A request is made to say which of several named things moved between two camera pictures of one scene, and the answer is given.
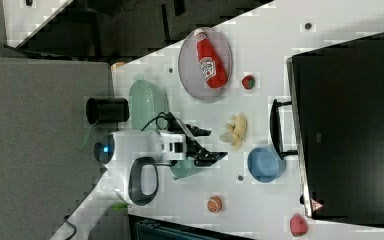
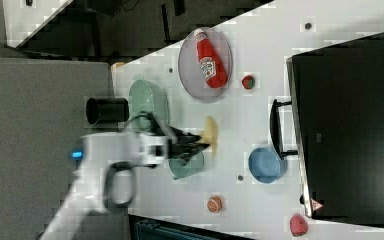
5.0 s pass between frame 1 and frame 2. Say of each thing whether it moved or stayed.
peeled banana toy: moved
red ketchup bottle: stayed
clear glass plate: stayed
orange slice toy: stayed
